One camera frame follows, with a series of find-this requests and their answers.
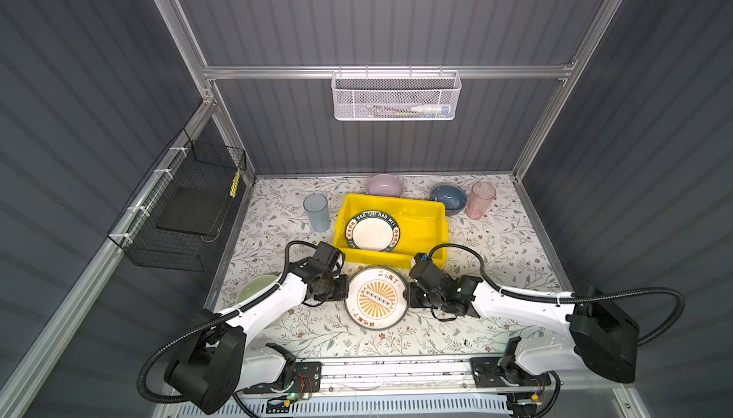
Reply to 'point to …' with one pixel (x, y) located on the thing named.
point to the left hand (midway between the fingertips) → (348, 292)
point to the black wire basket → (184, 208)
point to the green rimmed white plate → (372, 231)
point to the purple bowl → (385, 184)
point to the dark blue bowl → (453, 197)
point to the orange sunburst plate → (376, 300)
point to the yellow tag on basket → (235, 183)
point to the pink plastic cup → (480, 200)
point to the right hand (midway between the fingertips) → (405, 297)
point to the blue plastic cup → (318, 210)
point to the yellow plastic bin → (423, 231)
